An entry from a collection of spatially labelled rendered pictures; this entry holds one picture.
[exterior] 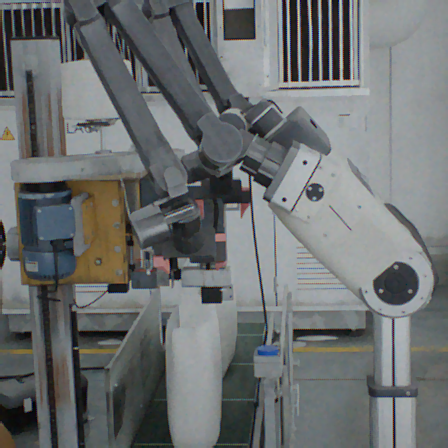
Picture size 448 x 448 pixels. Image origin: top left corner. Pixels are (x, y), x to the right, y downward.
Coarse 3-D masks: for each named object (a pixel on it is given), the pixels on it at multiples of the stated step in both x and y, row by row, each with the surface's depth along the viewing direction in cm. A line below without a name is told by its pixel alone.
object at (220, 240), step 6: (222, 234) 187; (216, 240) 186; (222, 240) 186; (216, 246) 185; (222, 246) 185; (216, 252) 184; (222, 252) 184; (192, 258) 182; (198, 258) 182; (204, 258) 182; (210, 258) 182; (216, 258) 183; (222, 258) 183; (216, 264) 184; (222, 264) 184; (216, 270) 190
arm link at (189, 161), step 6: (186, 156) 230; (192, 156) 230; (186, 162) 229; (192, 162) 229; (186, 168) 228; (192, 168) 228; (198, 168) 228; (192, 174) 228; (198, 174) 229; (204, 174) 229; (210, 174) 230; (192, 180) 229; (198, 180) 230
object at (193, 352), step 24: (192, 264) 339; (192, 288) 334; (192, 312) 323; (168, 336) 317; (192, 336) 311; (216, 336) 328; (168, 360) 317; (192, 360) 311; (216, 360) 323; (168, 384) 317; (192, 384) 312; (216, 384) 322; (168, 408) 318; (192, 408) 314; (216, 408) 319; (192, 432) 315; (216, 432) 320
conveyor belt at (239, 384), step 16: (240, 336) 446; (256, 336) 445; (240, 352) 422; (240, 368) 401; (160, 384) 385; (224, 384) 383; (240, 384) 382; (256, 384) 382; (160, 400) 368; (224, 400) 365; (240, 400) 365; (160, 416) 352; (224, 416) 349; (240, 416) 349; (144, 432) 337; (160, 432) 337; (224, 432) 335; (240, 432) 334
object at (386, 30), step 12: (372, 0) 560; (384, 0) 558; (396, 0) 555; (408, 0) 554; (420, 0) 556; (372, 12) 557; (384, 12) 556; (396, 12) 555; (408, 12) 555; (420, 12) 559; (372, 24) 558; (384, 24) 557; (396, 24) 557; (408, 24) 559; (420, 24) 566; (372, 36) 562; (384, 36) 561; (396, 36) 562; (408, 36) 567; (372, 48) 575
